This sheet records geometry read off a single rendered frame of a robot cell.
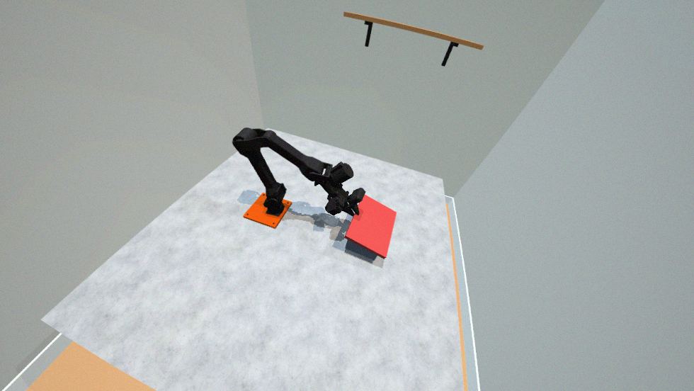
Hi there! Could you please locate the red panel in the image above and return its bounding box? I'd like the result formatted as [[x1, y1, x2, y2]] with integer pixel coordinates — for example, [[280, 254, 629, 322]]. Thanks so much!
[[344, 195, 397, 259]]

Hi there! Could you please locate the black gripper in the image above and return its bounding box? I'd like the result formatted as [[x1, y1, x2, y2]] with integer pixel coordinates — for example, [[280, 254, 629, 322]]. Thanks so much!
[[327, 183, 365, 216]]

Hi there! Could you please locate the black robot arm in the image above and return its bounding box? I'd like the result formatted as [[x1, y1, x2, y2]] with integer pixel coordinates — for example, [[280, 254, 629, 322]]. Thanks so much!
[[232, 127, 354, 217]]

